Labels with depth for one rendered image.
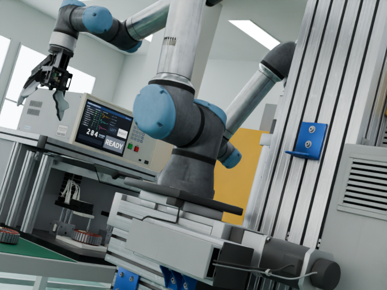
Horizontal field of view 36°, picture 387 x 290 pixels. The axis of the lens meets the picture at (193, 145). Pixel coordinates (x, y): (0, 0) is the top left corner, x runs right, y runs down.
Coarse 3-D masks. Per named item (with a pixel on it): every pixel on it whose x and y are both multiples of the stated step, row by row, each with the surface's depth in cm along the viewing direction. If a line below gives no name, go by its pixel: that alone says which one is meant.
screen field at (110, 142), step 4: (108, 136) 239; (108, 140) 239; (112, 140) 240; (116, 140) 242; (120, 140) 244; (104, 144) 238; (108, 144) 239; (112, 144) 241; (116, 144) 242; (120, 144) 244; (108, 148) 239; (112, 148) 241; (116, 148) 243; (120, 148) 244; (120, 152) 245
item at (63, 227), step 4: (52, 220) 229; (56, 220) 230; (52, 224) 228; (60, 224) 226; (64, 224) 227; (68, 224) 228; (72, 224) 231; (52, 228) 228; (56, 228) 226; (60, 228) 226; (64, 228) 228; (68, 228) 229; (72, 228) 230; (52, 232) 227; (56, 232) 225; (60, 232) 226; (64, 232) 228; (68, 232) 229; (68, 236) 229
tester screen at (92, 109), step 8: (88, 104) 229; (88, 112) 230; (96, 112) 233; (104, 112) 236; (112, 112) 239; (88, 120) 230; (96, 120) 233; (104, 120) 236; (112, 120) 239; (120, 120) 242; (128, 120) 246; (80, 128) 228; (96, 128) 234; (104, 128) 237; (120, 128) 243; (128, 128) 246; (88, 136) 231; (104, 136) 237; (112, 136) 240; (96, 144) 235
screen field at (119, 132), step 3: (111, 126) 239; (108, 129) 238; (111, 129) 239; (114, 129) 240; (117, 129) 242; (120, 129) 243; (111, 132) 239; (114, 132) 241; (117, 132) 242; (120, 132) 243; (123, 132) 244; (126, 132) 245; (117, 135) 242; (120, 135) 243; (123, 135) 244; (126, 135) 246
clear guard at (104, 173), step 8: (48, 152) 223; (72, 160) 228; (80, 160) 210; (96, 168) 204; (104, 168) 208; (104, 176) 205; (120, 176) 213; (112, 184) 206; (120, 184) 210; (136, 192) 215
